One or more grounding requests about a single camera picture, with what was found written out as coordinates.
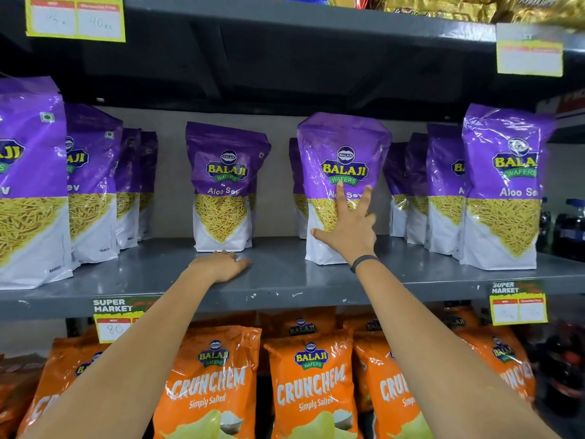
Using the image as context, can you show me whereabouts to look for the black wristband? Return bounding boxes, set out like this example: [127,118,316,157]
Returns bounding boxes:
[349,254,381,274]

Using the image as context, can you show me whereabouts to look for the person's right hand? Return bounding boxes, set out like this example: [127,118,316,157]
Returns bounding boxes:
[311,180,380,267]

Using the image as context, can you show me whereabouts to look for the yellow price label green header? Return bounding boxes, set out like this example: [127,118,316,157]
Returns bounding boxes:
[488,280,549,327]
[92,295,159,344]

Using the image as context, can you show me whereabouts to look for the person's left hand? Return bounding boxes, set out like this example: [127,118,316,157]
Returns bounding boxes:
[189,251,252,285]

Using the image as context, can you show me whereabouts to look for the dark drink bottles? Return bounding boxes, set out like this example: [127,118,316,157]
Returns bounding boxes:
[537,198,585,263]
[526,321,585,419]

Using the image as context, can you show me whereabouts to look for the pile of golden packets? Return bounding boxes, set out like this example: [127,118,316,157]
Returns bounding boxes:
[369,0,585,33]

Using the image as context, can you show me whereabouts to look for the grey metal shelf board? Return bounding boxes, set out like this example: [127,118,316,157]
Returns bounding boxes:
[0,0,585,123]
[0,235,585,323]

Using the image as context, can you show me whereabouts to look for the purple snack packet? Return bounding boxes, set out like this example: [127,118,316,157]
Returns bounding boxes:
[296,112,393,266]

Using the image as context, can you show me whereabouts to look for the row of orange chip packets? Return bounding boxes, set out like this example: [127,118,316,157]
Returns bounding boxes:
[0,306,538,439]

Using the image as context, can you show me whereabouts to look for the person's right forearm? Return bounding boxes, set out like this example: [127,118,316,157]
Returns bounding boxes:
[353,259,562,439]

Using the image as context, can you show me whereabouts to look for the person's left forearm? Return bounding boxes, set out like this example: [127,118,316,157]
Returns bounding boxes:
[20,266,215,439]

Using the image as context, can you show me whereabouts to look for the row of purple packets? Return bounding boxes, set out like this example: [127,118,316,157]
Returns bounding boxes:
[0,76,556,291]

